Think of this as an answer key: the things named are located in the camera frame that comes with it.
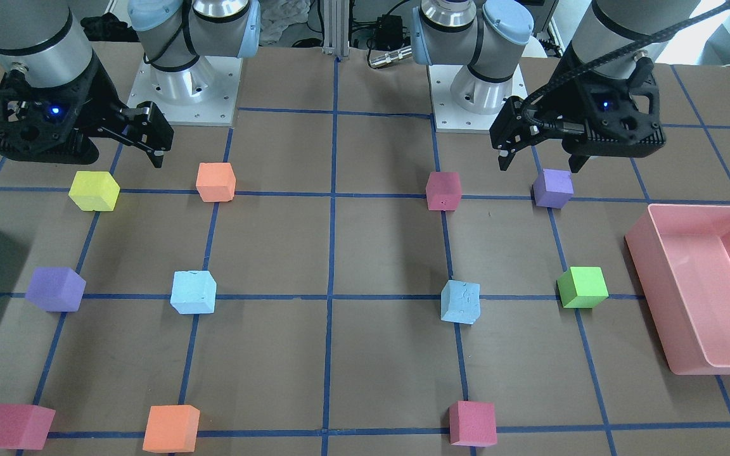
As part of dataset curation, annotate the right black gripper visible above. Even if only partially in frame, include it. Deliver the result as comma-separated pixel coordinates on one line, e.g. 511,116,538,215
0,54,174,168

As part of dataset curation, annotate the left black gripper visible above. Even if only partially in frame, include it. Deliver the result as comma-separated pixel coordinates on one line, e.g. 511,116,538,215
490,56,666,174

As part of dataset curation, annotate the light blue block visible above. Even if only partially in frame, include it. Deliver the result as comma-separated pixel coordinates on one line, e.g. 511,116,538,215
440,280,481,324
170,270,217,315

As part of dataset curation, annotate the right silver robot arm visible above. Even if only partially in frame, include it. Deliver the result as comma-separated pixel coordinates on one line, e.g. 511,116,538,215
0,1,261,168

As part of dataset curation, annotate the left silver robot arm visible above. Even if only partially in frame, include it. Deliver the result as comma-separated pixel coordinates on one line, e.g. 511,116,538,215
411,1,709,173

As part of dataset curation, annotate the purple foam block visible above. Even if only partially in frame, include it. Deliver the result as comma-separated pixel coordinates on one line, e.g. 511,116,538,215
24,267,86,312
532,168,574,210

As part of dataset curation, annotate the yellow foam block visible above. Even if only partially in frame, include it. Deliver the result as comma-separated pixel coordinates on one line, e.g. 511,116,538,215
68,170,120,212

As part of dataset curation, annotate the orange foam block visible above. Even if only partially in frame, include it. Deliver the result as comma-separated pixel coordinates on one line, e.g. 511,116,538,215
195,162,236,203
142,405,201,453

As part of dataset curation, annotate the crimson foam block with holes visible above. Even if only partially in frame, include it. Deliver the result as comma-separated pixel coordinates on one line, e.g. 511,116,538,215
425,172,463,212

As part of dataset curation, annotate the green foam block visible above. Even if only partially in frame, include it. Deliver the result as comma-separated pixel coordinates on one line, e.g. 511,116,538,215
556,266,610,308

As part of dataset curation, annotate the black power adapter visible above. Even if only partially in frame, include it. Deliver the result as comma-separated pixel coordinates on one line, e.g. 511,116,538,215
373,15,404,50

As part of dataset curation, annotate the pink plastic bin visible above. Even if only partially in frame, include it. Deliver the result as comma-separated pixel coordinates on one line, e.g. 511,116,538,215
625,204,730,375

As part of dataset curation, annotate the orange foam block far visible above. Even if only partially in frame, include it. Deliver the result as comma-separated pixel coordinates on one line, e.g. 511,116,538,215
142,405,201,453

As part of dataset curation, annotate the black braided cable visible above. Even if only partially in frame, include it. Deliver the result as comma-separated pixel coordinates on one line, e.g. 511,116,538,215
519,0,730,135

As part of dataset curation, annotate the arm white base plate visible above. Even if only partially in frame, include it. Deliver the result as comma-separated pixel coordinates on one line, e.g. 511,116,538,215
428,65,527,134
127,56,245,127

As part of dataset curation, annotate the aluminium frame post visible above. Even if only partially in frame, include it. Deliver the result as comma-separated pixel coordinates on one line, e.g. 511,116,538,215
317,1,350,61

